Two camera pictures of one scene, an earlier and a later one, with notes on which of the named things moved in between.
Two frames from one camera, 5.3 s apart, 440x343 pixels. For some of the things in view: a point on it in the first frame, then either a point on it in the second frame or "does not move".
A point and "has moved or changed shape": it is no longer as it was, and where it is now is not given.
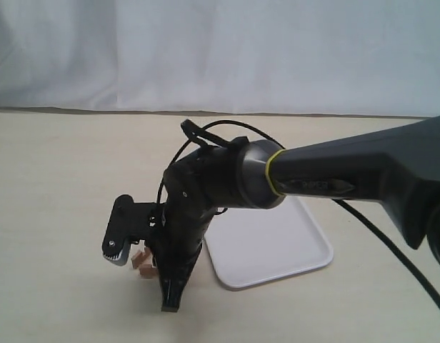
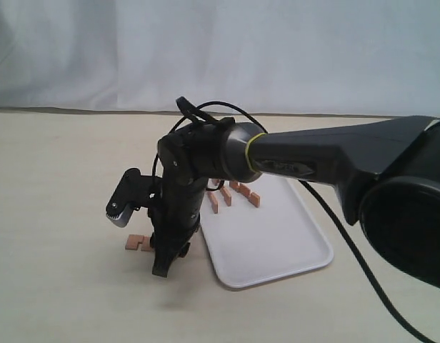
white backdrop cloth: x=386 y=58 does not move
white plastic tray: x=246 y=246 does not move
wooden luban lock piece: x=145 y=262 has moved or changed shape
